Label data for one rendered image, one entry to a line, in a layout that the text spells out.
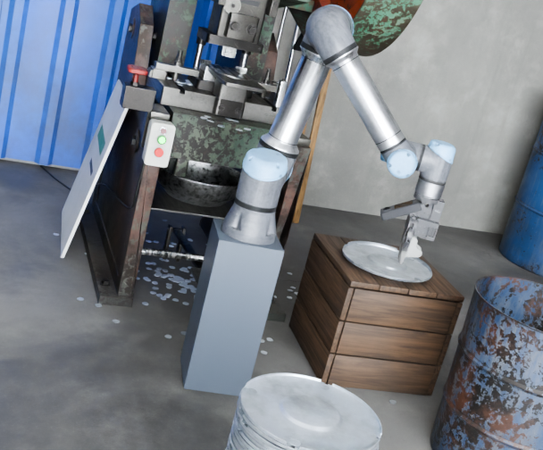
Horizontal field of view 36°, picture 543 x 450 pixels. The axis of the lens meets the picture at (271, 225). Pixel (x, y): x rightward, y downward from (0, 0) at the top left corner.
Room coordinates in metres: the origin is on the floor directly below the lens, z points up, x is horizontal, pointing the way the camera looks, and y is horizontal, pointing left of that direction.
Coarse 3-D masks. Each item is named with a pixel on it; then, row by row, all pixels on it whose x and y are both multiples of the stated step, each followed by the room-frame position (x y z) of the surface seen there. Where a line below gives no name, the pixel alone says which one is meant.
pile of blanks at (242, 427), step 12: (324, 384) 1.65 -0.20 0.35; (240, 408) 1.47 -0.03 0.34; (240, 420) 1.45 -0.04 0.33; (240, 432) 1.44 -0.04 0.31; (252, 432) 1.40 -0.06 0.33; (228, 444) 1.49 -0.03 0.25; (240, 444) 1.43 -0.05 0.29; (252, 444) 1.40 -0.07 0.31; (264, 444) 1.39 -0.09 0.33; (276, 444) 1.37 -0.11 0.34
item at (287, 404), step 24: (264, 384) 1.58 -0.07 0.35; (288, 384) 1.60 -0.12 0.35; (312, 384) 1.63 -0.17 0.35; (264, 408) 1.48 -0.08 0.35; (288, 408) 1.49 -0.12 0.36; (312, 408) 1.52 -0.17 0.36; (336, 408) 1.55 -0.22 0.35; (360, 408) 1.58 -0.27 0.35; (264, 432) 1.39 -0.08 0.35; (288, 432) 1.41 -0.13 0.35; (312, 432) 1.43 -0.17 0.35; (336, 432) 1.46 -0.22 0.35; (360, 432) 1.48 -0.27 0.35
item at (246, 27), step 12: (228, 0) 2.80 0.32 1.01; (240, 0) 2.82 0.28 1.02; (252, 0) 2.84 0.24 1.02; (264, 0) 2.85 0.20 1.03; (216, 12) 2.85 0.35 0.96; (228, 12) 2.80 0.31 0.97; (240, 12) 2.83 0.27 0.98; (252, 12) 2.84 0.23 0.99; (264, 12) 2.86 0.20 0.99; (216, 24) 2.82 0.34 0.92; (228, 24) 2.79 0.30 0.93; (240, 24) 2.80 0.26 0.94; (252, 24) 2.81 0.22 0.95; (228, 36) 2.79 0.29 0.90; (240, 36) 2.80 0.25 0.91; (252, 36) 2.82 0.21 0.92
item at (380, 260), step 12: (348, 252) 2.53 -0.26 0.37; (360, 252) 2.56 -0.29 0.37; (372, 252) 2.60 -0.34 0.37; (384, 252) 2.63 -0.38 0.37; (396, 252) 2.66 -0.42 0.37; (372, 264) 2.47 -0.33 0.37; (384, 264) 2.48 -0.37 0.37; (396, 264) 2.51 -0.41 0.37; (408, 264) 2.56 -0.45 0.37; (420, 264) 2.59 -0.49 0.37; (384, 276) 2.39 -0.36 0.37; (396, 276) 2.42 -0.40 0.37; (408, 276) 2.45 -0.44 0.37; (420, 276) 2.48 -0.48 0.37
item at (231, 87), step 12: (216, 72) 2.75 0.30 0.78; (228, 72) 2.78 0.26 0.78; (216, 84) 2.77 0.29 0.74; (228, 84) 2.61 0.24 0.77; (240, 84) 2.63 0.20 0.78; (252, 84) 2.70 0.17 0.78; (216, 96) 2.74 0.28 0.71; (228, 96) 2.74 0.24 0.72; (240, 96) 2.75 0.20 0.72; (216, 108) 2.73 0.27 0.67; (228, 108) 2.74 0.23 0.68; (240, 108) 2.75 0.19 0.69
